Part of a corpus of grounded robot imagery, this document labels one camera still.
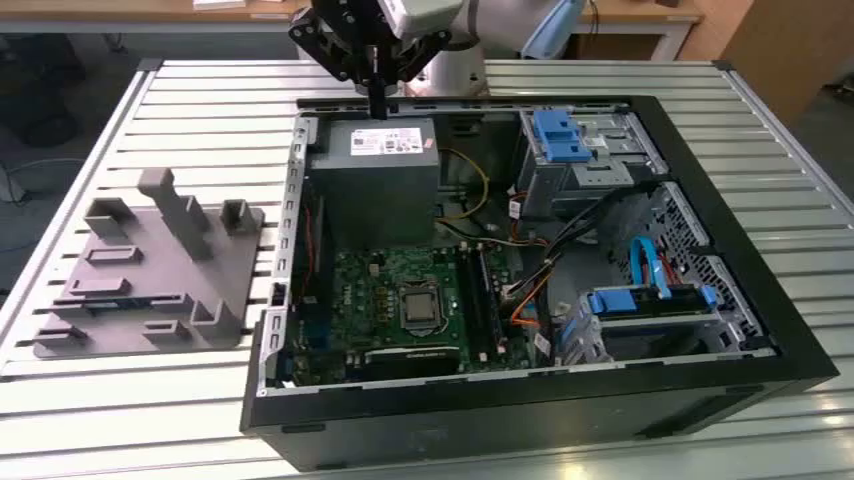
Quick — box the grey parts rack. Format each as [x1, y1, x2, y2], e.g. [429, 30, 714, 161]
[30, 167, 269, 359]

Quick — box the black case fan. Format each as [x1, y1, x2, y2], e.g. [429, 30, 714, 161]
[296, 197, 335, 321]

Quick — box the silver CPU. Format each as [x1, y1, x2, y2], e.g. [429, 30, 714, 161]
[401, 292, 439, 321]

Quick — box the metal drive cage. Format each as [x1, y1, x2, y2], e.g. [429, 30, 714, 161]
[517, 107, 670, 219]

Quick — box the white grey wire bundle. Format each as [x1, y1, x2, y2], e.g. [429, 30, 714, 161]
[436, 219, 550, 250]

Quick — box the black graphics card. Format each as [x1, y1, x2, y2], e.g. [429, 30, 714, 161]
[363, 346, 461, 384]

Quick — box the blue flat cable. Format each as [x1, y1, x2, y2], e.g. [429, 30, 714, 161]
[628, 233, 675, 301]

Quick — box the green motherboard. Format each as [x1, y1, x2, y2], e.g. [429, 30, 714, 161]
[283, 242, 556, 387]

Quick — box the yellow wire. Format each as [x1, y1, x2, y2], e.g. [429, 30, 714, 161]
[436, 147, 492, 222]

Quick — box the brown wooden cabinet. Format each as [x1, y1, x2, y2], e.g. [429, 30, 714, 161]
[719, 0, 854, 130]

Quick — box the black flat cable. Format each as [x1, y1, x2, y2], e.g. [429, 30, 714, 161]
[540, 180, 662, 266]
[543, 184, 666, 281]

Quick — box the black RAM slot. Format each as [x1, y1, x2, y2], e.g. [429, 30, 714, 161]
[468, 243, 495, 359]
[452, 243, 477, 362]
[459, 242, 487, 362]

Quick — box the metal socket cover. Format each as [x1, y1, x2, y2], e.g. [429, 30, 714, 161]
[397, 284, 444, 326]

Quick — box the black CPU socket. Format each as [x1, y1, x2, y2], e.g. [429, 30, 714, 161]
[395, 281, 448, 338]

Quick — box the metal disk bay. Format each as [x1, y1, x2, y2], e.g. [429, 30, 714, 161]
[550, 282, 779, 366]

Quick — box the hard disk in blue carrier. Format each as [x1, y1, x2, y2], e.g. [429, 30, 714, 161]
[584, 283, 720, 321]

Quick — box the black chair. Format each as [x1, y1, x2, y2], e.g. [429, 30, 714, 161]
[0, 32, 89, 149]

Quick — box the light wooden desk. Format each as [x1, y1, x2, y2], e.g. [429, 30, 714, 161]
[0, 0, 706, 62]

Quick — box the grey power supply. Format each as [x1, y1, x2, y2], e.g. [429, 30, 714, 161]
[303, 115, 445, 250]

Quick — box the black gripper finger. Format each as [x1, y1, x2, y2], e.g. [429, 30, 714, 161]
[376, 30, 453, 120]
[288, 7, 379, 120]

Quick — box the blue RAM stick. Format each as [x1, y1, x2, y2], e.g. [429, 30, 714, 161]
[57, 297, 183, 308]

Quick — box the red flat cable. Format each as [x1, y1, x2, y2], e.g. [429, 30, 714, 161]
[664, 252, 696, 287]

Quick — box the orange wire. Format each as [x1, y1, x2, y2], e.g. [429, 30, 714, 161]
[508, 276, 555, 327]

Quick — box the blue plastic drive bracket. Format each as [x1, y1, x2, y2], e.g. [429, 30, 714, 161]
[532, 110, 596, 164]

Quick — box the black PC case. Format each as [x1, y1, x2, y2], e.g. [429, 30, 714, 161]
[239, 94, 840, 472]

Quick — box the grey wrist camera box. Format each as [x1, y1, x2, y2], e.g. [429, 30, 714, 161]
[376, 0, 463, 40]

